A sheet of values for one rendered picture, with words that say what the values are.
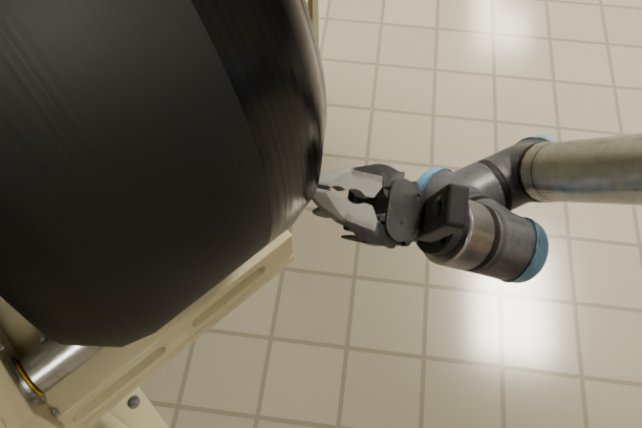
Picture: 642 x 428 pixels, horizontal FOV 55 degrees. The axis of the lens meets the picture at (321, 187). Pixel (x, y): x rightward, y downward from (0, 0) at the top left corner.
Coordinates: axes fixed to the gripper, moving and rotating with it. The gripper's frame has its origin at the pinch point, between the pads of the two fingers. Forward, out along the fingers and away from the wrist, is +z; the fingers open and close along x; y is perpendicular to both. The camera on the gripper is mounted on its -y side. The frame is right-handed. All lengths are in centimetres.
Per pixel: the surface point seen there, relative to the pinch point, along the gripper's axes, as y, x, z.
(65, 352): 19.3, -21.2, 16.8
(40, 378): 19.8, -24.2, 18.6
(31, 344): 34.9, -22.3, 17.5
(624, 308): 40, 2, -128
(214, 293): 18.5, -12.4, 1.1
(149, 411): 99, -42, -25
